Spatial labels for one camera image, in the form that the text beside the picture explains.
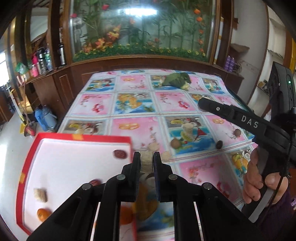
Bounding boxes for green leafy vegetable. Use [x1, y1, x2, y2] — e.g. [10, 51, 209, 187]
[162, 72, 192, 91]

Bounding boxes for purple bottles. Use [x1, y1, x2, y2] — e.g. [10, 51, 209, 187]
[224, 55, 235, 72]

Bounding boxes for black thermos flask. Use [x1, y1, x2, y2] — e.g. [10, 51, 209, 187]
[59, 43, 66, 66]

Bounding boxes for brown longan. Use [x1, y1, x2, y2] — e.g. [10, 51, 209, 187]
[233, 128, 241, 137]
[170, 138, 182, 150]

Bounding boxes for pink bottle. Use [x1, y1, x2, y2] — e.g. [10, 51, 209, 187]
[31, 55, 39, 77]

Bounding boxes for large glass aquarium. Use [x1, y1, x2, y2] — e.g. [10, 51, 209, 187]
[70, 0, 217, 62]

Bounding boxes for person right hand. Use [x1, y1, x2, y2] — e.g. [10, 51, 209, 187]
[242, 148, 291, 209]

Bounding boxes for red white box tray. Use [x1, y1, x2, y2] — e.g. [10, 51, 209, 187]
[16, 133, 137, 240]

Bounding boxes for beige biscuit piece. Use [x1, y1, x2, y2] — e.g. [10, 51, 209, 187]
[140, 151, 154, 173]

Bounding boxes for colourful fruit print tablecloth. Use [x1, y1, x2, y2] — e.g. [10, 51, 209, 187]
[56, 69, 262, 241]

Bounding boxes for dark wooden cabinet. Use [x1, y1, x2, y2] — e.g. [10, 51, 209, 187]
[6, 0, 246, 121]

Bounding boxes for beige biscuit in tray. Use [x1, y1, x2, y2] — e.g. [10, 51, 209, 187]
[34, 188, 48, 203]

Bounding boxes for orange kumquat in tray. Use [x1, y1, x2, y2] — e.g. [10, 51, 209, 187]
[37, 208, 52, 222]

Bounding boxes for blue water jug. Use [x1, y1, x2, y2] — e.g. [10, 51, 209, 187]
[35, 105, 57, 132]

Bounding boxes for red date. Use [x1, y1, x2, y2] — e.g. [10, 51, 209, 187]
[113, 150, 127, 159]
[89, 179, 102, 186]

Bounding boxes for dark date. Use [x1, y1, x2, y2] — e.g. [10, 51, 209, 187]
[216, 140, 223, 150]

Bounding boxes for brown longan on cloth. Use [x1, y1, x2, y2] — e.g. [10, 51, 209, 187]
[170, 138, 182, 150]

